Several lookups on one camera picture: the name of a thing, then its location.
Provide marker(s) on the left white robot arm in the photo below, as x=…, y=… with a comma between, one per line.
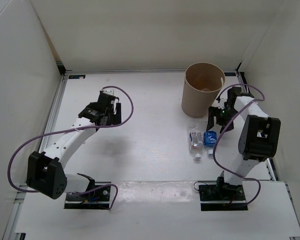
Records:
x=45, y=170

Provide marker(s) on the clear bottle white orange label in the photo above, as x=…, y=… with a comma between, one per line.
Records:
x=195, y=141

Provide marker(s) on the aluminium table frame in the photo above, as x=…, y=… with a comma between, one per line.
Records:
x=152, y=146

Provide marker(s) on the brown cardboard bin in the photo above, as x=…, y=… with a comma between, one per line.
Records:
x=195, y=103

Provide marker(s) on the blue label Pocari Sweat bottle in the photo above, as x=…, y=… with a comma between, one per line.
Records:
x=209, y=141

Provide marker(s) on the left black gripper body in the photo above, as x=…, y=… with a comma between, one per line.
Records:
x=110, y=114

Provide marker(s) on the clear plastic bottle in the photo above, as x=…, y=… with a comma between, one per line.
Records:
x=205, y=89

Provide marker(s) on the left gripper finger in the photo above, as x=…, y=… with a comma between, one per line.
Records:
x=102, y=121
x=116, y=117

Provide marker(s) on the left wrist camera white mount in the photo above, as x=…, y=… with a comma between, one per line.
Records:
x=108, y=91

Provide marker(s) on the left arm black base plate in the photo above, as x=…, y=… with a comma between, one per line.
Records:
x=97, y=200

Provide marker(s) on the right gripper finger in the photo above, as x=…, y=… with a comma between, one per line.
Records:
x=226, y=126
x=212, y=115

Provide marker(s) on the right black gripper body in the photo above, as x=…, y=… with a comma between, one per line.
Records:
x=224, y=116

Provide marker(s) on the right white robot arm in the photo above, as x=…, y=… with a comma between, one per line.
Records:
x=258, y=140

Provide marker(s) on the white front board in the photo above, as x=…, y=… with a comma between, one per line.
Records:
x=161, y=211

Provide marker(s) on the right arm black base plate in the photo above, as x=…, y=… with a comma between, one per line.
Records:
x=218, y=199

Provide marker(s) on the orange plastic bottle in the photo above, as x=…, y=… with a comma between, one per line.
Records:
x=203, y=81

